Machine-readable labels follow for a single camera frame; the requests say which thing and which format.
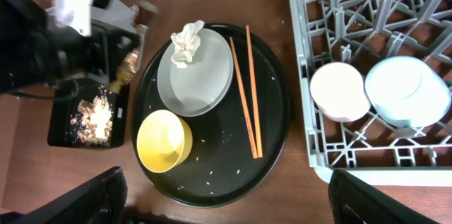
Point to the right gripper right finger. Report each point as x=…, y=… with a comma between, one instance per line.
x=355, y=201

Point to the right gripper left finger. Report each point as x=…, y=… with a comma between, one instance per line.
x=99, y=200

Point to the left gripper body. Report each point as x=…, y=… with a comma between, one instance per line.
x=115, y=32

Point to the gold foil wrapper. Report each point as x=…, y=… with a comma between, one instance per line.
x=125, y=72

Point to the food scraps pile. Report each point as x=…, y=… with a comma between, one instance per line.
x=94, y=119

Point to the yellow bowl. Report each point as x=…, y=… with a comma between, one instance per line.
x=164, y=141

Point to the pink cup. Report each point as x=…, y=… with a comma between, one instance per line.
x=337, y=88

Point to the blue cup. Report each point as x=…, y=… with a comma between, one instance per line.
x=406, y=92

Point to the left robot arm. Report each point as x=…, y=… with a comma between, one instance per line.
x=33, y=50

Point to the grey dishwasher rack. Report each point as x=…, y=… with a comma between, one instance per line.
x=362, y=33

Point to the black rectangular tray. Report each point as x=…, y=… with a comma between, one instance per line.
x=61, y=133

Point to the crumpled white napkin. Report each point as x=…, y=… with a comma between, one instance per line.
x=186, y=44

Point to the grey plate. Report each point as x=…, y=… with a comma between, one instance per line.
x=196, y=89

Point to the wooden chopstick right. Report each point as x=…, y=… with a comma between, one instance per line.
x=254, y=94

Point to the wooden chopstick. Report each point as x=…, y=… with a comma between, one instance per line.
x=247, y=118
x=254, y=94

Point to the round black tray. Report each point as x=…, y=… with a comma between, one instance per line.
x=220, y=168

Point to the wooden chopstick left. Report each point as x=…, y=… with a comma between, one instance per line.
x=247, y=118

